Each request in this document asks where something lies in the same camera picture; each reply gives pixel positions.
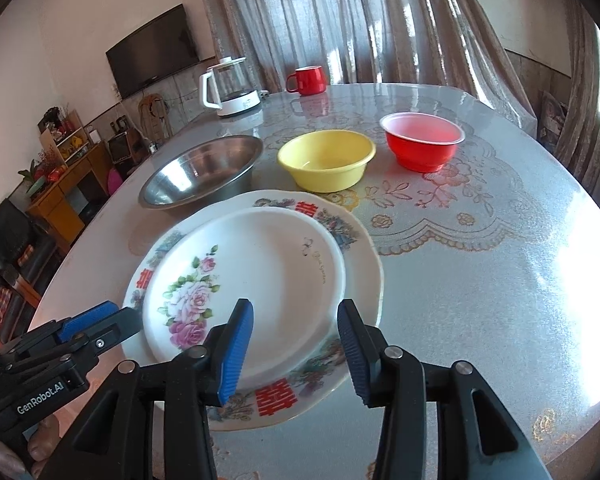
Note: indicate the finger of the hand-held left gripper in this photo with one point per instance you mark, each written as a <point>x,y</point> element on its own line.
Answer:
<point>122,325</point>
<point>87,316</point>

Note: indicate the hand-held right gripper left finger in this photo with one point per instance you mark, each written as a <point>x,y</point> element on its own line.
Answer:
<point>237,350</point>

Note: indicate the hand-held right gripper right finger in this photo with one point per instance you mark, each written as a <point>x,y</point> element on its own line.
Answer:
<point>352,355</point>

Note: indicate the small rose print plate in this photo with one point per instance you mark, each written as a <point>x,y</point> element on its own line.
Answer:
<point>280,285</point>

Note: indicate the scalloped plate with red print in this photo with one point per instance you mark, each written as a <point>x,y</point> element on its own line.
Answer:
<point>360,270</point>

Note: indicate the stainless steel bowl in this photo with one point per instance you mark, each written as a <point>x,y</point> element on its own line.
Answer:
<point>200,180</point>

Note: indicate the yellow plastic bowl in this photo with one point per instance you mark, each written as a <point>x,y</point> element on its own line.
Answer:
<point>325,170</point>

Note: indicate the red plastic bowl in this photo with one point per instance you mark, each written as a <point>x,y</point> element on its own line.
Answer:
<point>420,155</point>

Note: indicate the person's left hand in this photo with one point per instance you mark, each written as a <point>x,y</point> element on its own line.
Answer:
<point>35,447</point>

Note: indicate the black armchair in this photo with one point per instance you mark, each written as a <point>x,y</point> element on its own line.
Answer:
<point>10,225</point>

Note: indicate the wooden cabinet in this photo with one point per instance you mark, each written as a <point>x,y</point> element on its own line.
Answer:
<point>55,200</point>

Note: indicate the pink ball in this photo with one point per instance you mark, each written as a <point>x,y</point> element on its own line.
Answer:
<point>114,182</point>

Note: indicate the green potted plant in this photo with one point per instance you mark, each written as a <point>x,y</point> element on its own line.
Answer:
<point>32,185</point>

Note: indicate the small black television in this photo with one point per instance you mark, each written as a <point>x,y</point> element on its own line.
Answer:
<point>120,147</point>

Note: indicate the small shelf with ornaments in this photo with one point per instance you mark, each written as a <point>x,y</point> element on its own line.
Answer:
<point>72,145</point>

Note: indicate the light wooden chair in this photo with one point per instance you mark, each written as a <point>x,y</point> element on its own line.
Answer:
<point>152,110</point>

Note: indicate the white glass electric kettle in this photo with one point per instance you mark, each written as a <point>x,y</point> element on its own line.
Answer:
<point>237,105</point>

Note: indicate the red mug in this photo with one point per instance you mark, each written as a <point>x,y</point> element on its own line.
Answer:
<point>310,82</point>

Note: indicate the patterned cushion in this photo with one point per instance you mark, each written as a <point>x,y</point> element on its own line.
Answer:
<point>552,115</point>

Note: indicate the wide beige curtain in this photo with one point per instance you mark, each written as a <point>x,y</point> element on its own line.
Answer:
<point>355,20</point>

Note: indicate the narrow beige curtain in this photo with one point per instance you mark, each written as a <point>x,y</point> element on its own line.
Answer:
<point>585,110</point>

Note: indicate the black wall television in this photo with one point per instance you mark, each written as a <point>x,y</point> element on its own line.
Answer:
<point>152,52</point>

